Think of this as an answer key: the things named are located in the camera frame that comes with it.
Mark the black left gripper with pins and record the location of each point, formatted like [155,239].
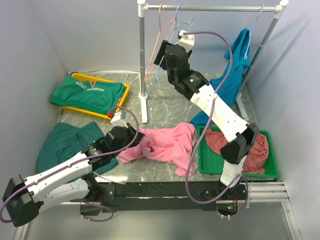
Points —
[132,132]

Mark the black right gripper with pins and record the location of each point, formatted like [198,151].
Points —
[160,53]

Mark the light blue wire hanger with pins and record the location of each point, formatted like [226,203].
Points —
[175,30]

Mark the pink t shirt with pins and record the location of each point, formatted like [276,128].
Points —
[171,145]

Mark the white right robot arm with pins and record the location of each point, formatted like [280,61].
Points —
[240,135]

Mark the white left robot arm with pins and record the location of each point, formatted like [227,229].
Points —
[25,198]

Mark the green printed t shirt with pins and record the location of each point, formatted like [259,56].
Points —
[94,96]

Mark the blue t shirt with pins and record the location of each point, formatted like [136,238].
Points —
[231,87]

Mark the blue hanger with shirt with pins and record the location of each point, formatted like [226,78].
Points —
[250,33]

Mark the dusty red t shirt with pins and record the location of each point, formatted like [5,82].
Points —
[256,158]

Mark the silver clothes rack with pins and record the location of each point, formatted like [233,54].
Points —
[143,7]

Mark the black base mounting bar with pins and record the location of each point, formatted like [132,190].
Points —
[146,196]

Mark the dark green shorts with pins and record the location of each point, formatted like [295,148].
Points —
[64,142]

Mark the green plastic tray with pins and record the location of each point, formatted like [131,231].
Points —
[211,163]

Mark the yellow plastic tray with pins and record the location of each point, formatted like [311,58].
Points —
[83,77]

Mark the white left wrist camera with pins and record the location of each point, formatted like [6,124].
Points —
[119,119]

